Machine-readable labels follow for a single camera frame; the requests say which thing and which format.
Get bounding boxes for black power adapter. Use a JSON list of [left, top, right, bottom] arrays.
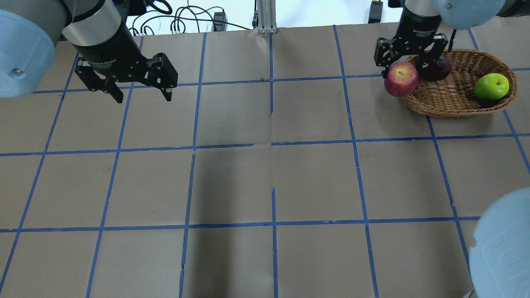
[[367, 0, 384, 24]]

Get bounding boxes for wicker basket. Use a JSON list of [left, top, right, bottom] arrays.
[[402, 49, 518, 118]]

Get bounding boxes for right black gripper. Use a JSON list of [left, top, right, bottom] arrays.
[[373, 8, 448, 79]]

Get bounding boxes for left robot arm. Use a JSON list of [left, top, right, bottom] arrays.
[[0, 0, 178, 103]]

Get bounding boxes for dark red apple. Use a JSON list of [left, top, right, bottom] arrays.
[[417, 55, 452, 82]]

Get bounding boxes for red yellow apple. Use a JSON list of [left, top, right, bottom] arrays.
[[384, 62, 419, 97]]

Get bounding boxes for aluminium frame post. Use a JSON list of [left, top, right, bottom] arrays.
[[253, 0, 277, 34]]

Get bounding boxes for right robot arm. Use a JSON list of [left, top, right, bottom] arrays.
[[373, 0, 529, 78]]

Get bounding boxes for green apple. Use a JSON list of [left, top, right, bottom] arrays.
[[474, 73, 510, 101]]

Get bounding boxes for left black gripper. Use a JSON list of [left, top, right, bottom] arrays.
[[75, 25, 178, 103]]

